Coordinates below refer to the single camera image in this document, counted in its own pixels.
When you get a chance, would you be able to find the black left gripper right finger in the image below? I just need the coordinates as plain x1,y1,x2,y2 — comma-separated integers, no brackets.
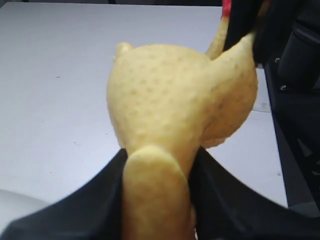
189,147,320,240

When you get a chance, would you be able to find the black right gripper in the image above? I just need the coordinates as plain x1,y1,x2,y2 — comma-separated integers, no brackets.
222,0,320,90

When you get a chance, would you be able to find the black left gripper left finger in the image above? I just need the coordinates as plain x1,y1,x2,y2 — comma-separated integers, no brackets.
0,149,127,240

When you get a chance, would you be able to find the yellow rubber chicken toy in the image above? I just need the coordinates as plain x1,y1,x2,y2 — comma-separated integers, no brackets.
107,15,258,240

